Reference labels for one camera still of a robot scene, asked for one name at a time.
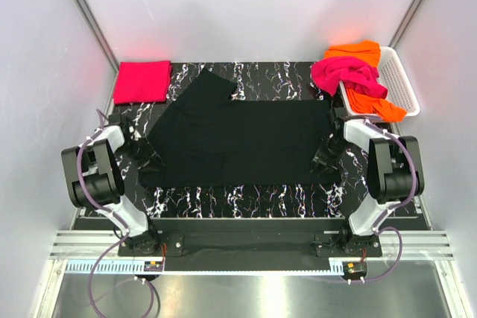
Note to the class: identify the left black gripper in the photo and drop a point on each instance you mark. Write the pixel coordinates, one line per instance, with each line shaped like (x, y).
(149, 153)

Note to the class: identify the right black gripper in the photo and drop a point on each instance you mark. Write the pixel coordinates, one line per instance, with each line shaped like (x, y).
(323, 156)

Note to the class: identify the black t-shirt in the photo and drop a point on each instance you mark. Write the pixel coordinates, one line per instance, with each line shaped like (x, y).
(206, 138)

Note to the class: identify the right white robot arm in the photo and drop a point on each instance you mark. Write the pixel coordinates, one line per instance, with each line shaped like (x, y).
(394, 174)

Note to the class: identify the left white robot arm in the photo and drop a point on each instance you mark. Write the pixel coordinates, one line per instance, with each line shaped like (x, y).
(94, 180)

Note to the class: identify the folded pink t-shirt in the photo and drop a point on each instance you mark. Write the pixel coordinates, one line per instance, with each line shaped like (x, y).
(142, 82)

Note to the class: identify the crumpled pink t-shirt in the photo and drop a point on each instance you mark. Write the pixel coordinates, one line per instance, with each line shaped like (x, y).
(354, 73)

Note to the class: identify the white plastic basket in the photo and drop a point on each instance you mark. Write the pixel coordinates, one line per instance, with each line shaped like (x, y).
(392, 74)

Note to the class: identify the orange t-shirt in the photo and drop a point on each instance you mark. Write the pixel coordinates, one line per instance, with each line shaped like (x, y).
(363, 104)

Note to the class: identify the aluminium frame rail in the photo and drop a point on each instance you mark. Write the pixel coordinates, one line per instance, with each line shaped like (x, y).
(415, 245)

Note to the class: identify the white slotted cable duct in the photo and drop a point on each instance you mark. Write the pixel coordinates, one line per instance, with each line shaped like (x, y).
(149, 267)

